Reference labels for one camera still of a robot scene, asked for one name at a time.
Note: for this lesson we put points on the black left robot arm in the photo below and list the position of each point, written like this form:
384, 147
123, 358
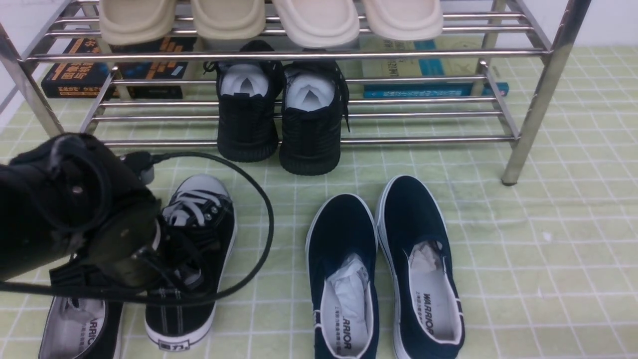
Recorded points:
73, 197

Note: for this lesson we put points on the right black knit shoe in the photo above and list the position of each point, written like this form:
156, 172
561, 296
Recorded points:
314, 104

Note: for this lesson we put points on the far-right cream slipper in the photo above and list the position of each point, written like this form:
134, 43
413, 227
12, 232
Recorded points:
405, 20

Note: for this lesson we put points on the left navy slip-on shoe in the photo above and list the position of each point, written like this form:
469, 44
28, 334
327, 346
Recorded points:
341, 251

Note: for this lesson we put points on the far-left beige slipper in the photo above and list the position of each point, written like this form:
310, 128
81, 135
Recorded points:
128, 22

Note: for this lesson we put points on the navy slip-on shoe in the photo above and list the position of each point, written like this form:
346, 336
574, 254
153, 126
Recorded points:
341, 251
428, 320

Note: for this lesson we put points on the stainless steel shoe rack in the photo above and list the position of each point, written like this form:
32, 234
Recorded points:
510, 30

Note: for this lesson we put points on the blue and beige book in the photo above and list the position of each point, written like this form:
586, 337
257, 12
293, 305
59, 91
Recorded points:
450, 69

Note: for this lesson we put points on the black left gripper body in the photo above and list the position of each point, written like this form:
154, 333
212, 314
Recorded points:
134, 248

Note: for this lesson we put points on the black and orange book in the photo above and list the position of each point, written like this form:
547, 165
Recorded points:
85, 80

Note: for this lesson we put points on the right navy slip-on shoe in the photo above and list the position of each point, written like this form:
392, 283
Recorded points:
428, 320

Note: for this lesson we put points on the black canvas lace-up sneaker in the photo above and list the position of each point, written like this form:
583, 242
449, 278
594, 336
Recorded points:
201, 219
81, 328

